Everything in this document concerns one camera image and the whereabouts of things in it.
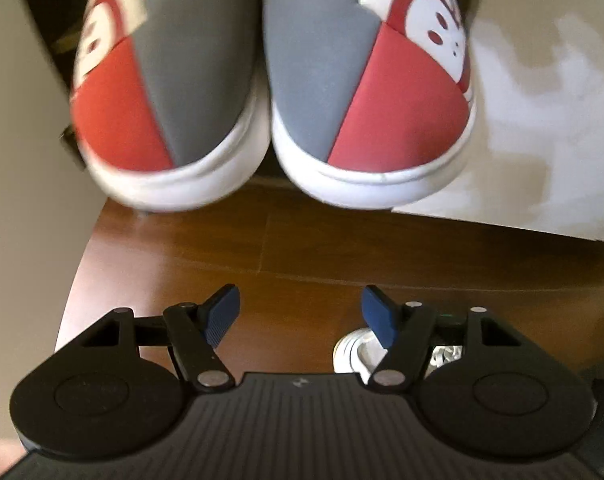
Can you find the white cabinet door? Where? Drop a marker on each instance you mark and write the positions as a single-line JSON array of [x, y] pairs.
[[557, 160], [22, 160]]

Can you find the white green sneaker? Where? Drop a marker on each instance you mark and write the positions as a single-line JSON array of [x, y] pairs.
[[349, 355]]

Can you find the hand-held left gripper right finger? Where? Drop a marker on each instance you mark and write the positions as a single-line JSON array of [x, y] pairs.
[[379, 317]]

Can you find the red grey cartoon slipper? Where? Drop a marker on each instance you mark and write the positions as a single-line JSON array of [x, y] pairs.
[[397, 110], [122, 110]]

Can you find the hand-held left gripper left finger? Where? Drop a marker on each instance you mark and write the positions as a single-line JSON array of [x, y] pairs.
[[222, 317]]

